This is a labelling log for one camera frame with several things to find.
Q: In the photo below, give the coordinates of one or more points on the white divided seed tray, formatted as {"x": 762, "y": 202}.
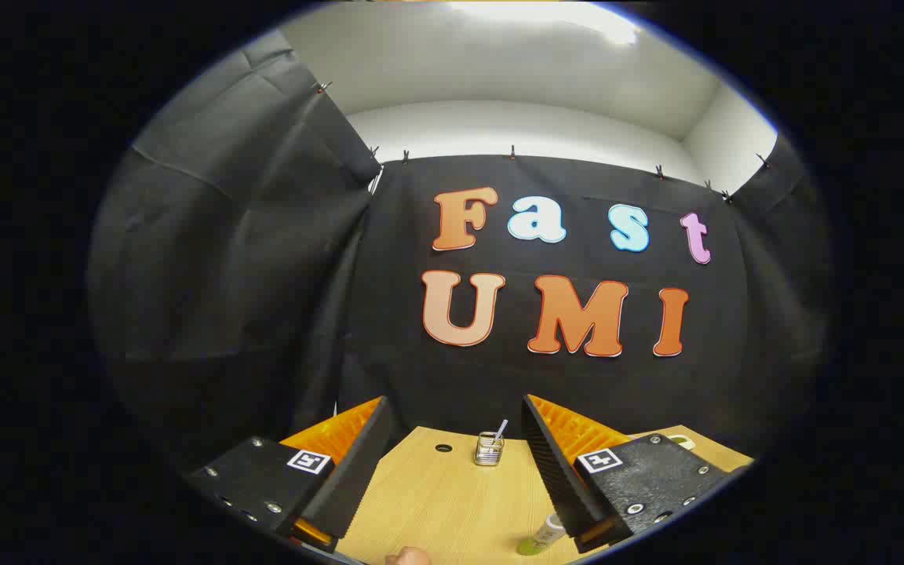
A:
{"x": 681, "y": 442}

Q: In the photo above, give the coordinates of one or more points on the white green label juice bottle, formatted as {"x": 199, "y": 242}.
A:
{"x": 546, "y": 535}

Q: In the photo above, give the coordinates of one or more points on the wooden table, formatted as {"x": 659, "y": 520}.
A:
{"x": 444, "y": 502}

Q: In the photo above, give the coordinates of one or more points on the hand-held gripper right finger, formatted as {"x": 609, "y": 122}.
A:
{"x": 558, "y": 479}

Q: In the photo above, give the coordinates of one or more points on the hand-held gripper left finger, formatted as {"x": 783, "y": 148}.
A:
{"x": 354, "y": 479}

